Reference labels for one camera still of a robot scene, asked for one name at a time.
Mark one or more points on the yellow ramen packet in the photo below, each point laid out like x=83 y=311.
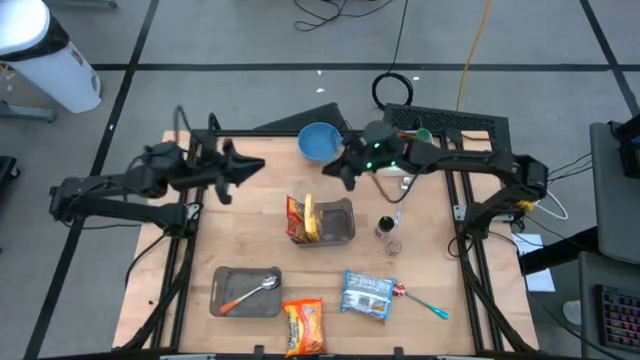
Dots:
x=312 y=220

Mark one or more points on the small clear glass jar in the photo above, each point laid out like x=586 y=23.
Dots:
x=393 y=248

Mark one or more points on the black desk leg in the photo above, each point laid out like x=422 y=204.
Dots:
x=555 y=255

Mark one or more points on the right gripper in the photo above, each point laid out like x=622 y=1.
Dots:
x=380 y=145

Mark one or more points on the black desk device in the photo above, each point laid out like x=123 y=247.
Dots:
x=631 y=150

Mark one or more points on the white round object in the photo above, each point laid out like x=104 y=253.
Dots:
x=572 y=312

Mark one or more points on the deep grey plastic bin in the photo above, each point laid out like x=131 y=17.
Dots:
x=337 y=225

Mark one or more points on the grey stand foot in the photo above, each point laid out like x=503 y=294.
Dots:
x=30 y=115

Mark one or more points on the green-lid spice jar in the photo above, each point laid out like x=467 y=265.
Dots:
x=424 y=135

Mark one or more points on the black perforated panel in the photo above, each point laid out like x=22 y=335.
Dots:
x=450 y=120

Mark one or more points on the flat grey tray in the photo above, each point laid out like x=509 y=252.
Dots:
x=240 y=300

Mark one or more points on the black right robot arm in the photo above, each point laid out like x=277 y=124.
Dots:
x=475 y=160

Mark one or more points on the blue white ramen packet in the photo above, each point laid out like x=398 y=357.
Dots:
x=367 y=295

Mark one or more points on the black table frame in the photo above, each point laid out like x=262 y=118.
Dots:
x=260 y=133

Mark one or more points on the small yellow connector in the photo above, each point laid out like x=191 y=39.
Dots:
x=526 y=205

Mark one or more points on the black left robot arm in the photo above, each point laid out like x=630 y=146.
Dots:
x=115 y=210

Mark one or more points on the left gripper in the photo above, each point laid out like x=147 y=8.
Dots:
x=210 y=167

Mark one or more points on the white plastic bin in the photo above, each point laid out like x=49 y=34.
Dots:
x=395 y=171

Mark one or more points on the white paper sheet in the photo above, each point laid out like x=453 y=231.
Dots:
x=540 y=280

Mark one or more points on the grey keyboard desk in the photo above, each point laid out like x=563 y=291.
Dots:
x=587 y=300

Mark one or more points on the silver mounting bracket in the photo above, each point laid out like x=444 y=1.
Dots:
x=460 y=212
x=194 y=211

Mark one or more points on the black wedge-shaped panel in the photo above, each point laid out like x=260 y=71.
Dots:
x=310 y=119

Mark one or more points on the backlit keyboard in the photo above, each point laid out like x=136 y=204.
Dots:
x=620 y=320

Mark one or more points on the orange-brown food item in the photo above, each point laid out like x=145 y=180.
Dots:
x=406 y=133

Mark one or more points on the red-yellow ramen packet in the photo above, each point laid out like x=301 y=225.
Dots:
x=295 y=222

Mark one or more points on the orange-red ramen packet green stripe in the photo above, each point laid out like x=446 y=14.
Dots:
x=302 y=327

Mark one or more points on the white trash can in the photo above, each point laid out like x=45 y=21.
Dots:
x=50 y=75

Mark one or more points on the black-lid spice jar purple label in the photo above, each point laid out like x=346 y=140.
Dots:
x=384 y=225

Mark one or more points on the red-headed teal spoon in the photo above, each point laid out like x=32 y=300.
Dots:
x=425 y=302

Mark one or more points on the black floor object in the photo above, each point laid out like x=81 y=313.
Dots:
x=7 y=167

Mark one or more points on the blue bowl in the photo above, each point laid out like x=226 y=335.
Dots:
x=317 y=142

